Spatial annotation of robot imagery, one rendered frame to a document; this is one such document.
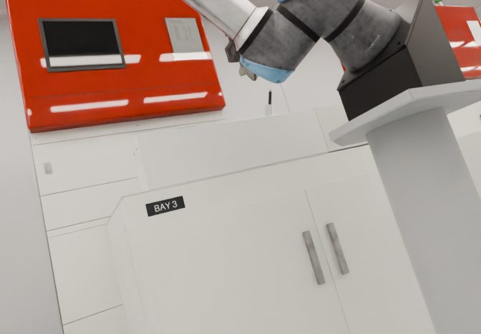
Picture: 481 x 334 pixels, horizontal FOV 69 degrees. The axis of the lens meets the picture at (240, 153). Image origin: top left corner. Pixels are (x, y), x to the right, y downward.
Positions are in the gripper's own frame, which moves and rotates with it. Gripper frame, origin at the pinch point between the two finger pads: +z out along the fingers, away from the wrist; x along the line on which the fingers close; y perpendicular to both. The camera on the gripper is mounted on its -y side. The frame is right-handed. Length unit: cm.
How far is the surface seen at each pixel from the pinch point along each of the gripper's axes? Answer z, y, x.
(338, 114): 17.7, -4.0, -23.7
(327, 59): -113, 207, -241
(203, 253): 46, -4, 31
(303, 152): 27.4, -4.0, -5.9
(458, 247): 56, -42, -3
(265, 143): 22.6, -4.0, 5.9
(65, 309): 54, 58, 64
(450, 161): 41, -44, -7
